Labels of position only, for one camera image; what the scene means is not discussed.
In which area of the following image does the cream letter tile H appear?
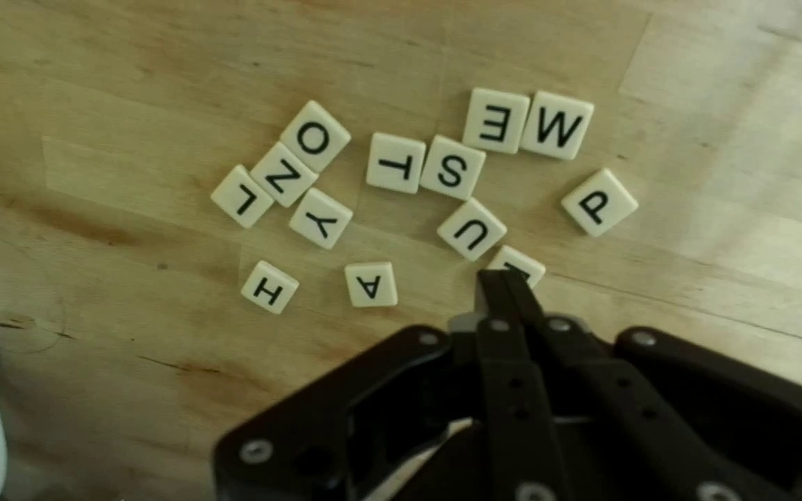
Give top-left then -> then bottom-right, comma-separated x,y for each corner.
235,255 -> 302,318

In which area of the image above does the cream letter tile S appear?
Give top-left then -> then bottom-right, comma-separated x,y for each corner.
416,133 -> 489,204

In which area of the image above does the cream letter tile Y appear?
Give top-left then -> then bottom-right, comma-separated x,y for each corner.
287,187 -> 357,254

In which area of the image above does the cream letter tile T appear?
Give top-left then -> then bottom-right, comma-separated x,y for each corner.
364,131 -> 429,198

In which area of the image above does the cream letter tile E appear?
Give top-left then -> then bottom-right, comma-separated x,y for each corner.
458,87 -> 535,158

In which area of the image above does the cream letter tile P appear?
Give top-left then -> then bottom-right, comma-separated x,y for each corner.
556,163 -> 642,239

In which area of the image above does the cream letter tile N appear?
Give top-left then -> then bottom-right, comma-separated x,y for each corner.
248,140 -> 319,211

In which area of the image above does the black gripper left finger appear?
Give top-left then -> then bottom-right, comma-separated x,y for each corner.
215,268 -> 575,501

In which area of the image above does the cream letter tile R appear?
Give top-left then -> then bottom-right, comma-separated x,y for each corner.
486,241 -> 547,289

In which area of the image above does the cream letter tile L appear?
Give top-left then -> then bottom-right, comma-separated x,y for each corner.
208,161 -> 276,232

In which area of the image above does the cream letter tile U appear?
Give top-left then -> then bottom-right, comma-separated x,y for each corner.
433,196 -> 511,265

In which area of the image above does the cream letter tile A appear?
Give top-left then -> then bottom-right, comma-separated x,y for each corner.
343,260 -> 401,311

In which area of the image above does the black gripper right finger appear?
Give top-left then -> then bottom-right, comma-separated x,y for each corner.
510,271 -> 802,501

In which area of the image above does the cream letter tile O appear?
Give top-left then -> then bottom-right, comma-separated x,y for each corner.
276,97 -> 354,175

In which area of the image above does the cream letter tile W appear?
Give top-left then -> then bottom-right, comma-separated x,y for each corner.
518,90 -> 599,163

